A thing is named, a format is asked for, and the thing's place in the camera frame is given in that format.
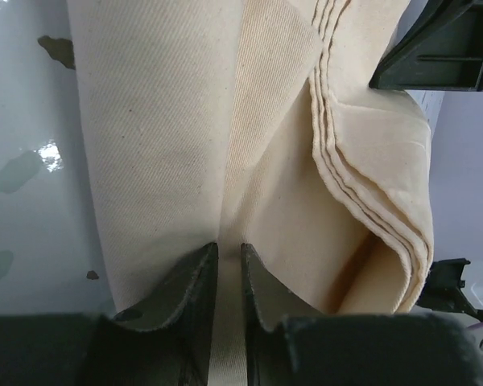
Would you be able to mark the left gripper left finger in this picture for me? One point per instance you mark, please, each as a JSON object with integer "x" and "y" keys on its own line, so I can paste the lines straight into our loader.
{"x": 165, "y": 339}

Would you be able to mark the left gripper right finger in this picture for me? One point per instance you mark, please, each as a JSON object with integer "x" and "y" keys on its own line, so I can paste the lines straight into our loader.
{"x": 289, "y": 342}

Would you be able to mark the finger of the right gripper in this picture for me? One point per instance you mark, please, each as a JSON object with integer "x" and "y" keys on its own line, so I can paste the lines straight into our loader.
{"x": 442, "y": 51}

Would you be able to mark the beige cloth mat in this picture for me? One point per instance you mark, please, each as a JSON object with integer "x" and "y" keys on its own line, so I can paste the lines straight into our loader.
{"x": 253, "y": 122}

